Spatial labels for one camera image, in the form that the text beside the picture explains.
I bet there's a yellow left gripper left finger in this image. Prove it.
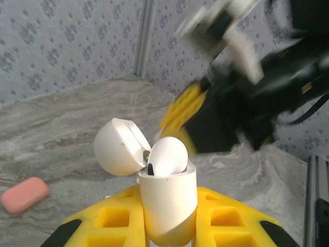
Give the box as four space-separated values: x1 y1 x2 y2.
40 184 148 247

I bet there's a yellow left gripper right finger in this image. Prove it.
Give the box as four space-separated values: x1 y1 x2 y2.
194 186 301 247

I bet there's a white earbud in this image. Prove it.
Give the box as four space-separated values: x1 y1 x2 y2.
147 136 189 176

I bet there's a white earbud charging case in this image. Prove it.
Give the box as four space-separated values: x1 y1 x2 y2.
93 117 198 247

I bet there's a pink earbud charging case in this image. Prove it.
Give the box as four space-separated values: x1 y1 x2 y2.
0 176 50 215

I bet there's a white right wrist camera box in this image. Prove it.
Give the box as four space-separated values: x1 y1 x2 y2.
176 0 265 84

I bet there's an aluminium frame corner post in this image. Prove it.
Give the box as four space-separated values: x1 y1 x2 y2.
134 0 158 79

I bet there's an aluminium frame side rail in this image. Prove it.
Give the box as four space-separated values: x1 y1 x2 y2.
304 154 329 247

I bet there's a thin black cable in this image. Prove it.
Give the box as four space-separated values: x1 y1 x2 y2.
289 94 329 126

